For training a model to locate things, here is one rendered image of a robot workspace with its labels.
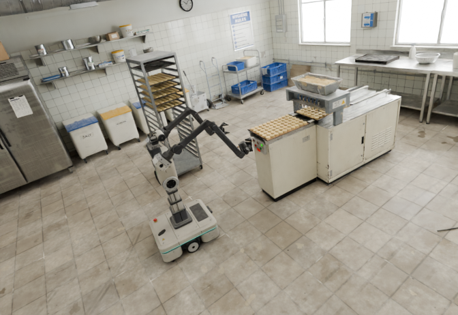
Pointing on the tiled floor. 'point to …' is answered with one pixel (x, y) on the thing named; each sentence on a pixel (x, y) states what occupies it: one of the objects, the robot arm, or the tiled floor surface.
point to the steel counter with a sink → (403, 64)
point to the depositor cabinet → (356, 138)
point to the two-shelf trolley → (247, 79)
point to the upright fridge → (26, 131)
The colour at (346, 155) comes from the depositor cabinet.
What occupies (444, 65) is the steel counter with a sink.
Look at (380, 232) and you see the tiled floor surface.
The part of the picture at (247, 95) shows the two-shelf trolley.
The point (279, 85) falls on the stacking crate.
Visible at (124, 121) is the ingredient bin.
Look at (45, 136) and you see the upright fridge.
